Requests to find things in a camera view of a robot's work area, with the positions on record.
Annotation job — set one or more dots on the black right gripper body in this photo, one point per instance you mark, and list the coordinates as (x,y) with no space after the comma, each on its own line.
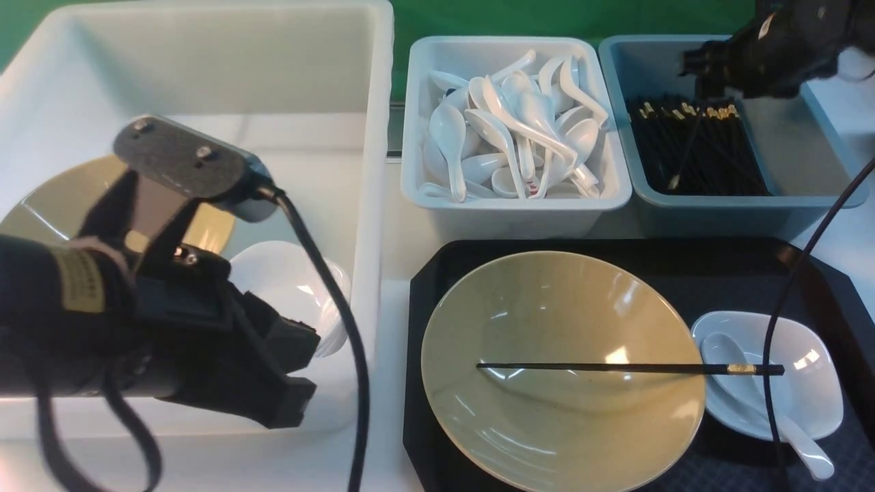
(778,51)

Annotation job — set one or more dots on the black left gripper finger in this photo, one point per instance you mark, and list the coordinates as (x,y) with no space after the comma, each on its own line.
(280,400)
(291,344)

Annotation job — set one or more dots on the yellow bowl in tub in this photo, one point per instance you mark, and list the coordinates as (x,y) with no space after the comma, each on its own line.
(53,212)

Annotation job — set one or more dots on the yellow-green noodle bowl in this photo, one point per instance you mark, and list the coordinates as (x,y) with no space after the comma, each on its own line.
(561,430)

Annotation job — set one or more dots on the black chopstick gold band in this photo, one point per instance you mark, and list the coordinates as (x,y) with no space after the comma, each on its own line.
(674,182)
(704,369)

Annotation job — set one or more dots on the pile of white spoons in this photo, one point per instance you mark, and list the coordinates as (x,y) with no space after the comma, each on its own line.
(524,132)

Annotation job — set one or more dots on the blue-grey chopstick bin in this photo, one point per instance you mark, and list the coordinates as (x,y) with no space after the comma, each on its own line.
(805,163)

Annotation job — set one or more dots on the white square side dish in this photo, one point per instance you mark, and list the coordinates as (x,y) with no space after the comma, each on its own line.
(809,392)

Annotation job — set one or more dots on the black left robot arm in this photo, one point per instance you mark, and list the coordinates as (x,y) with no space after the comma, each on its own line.
(129,288)

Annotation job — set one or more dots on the white spoon bin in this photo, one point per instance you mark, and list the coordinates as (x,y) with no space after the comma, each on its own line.
(466,56)

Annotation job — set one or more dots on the white ceramic soup spoon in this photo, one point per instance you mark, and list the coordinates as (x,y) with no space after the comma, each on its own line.
(740,384)

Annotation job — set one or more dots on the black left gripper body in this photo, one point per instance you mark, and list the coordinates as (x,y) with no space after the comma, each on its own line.
(183,299)

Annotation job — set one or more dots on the large white plastic tub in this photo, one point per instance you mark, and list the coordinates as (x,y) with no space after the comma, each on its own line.
(304,86)

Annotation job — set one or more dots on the pile of black chopsticks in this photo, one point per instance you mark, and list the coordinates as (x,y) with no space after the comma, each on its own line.
(723,161)

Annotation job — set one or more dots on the stack of white dishes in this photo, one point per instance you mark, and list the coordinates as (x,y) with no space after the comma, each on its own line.
(281,274)

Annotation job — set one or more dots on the green backdrop board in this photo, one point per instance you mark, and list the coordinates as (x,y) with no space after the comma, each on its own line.
(591,21)

